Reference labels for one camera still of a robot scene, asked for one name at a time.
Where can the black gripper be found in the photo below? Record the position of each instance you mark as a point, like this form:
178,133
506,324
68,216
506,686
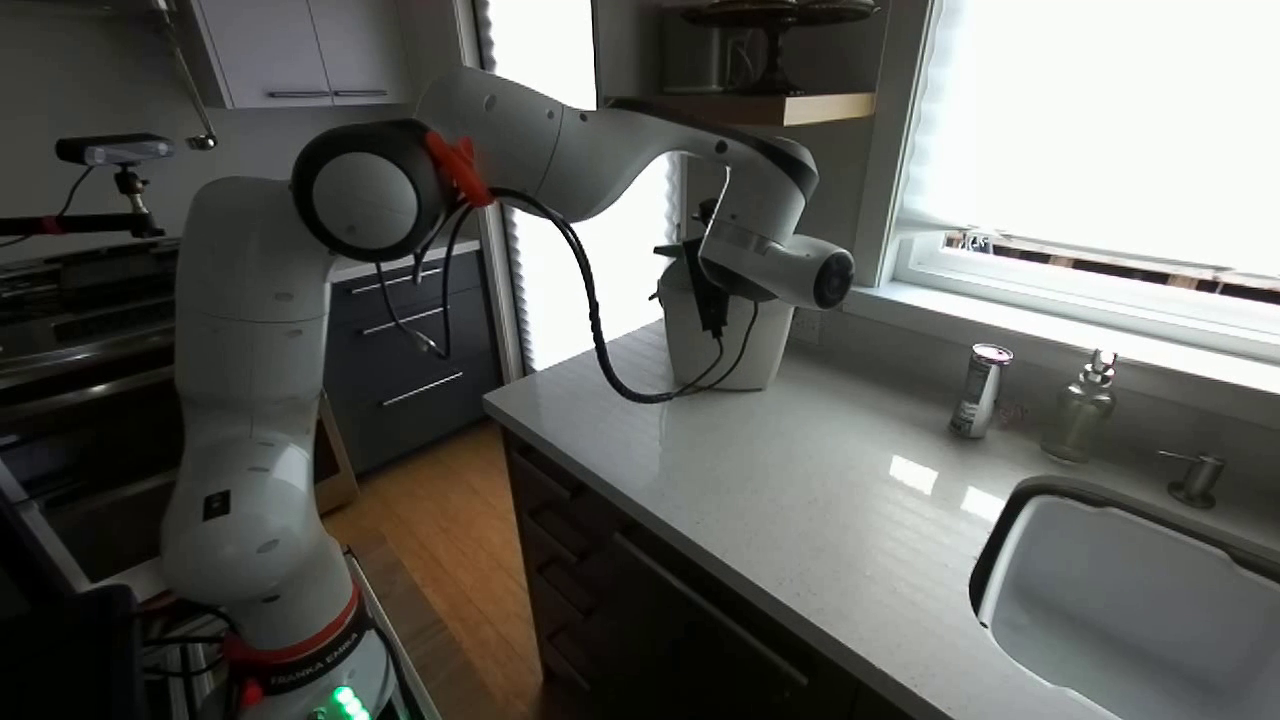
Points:
708,297

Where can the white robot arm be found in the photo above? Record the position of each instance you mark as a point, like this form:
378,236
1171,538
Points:
240,531

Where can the chrome soap dispenser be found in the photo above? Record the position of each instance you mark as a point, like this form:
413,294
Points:
979,389

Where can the grey drawer cabinet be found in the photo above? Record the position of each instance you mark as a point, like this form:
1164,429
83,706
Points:
408,354

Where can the dark lower counter cabinet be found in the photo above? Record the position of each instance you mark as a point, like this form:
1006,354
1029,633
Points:
643,633

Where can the glass soap pump bottle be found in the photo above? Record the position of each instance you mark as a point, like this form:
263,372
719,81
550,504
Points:
1081,410

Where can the white upper cabinet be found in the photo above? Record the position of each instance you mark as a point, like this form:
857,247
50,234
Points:
302,52

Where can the white kitchen sink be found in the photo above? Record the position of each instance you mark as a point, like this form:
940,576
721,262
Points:
1131,610

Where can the chrome sink faucet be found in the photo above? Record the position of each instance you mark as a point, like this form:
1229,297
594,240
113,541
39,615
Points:
1199,481

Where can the wooden wall shelf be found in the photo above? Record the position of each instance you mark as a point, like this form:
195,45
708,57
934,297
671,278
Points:
738,61

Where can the camera on tripod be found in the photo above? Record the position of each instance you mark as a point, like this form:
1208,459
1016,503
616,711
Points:
121,154

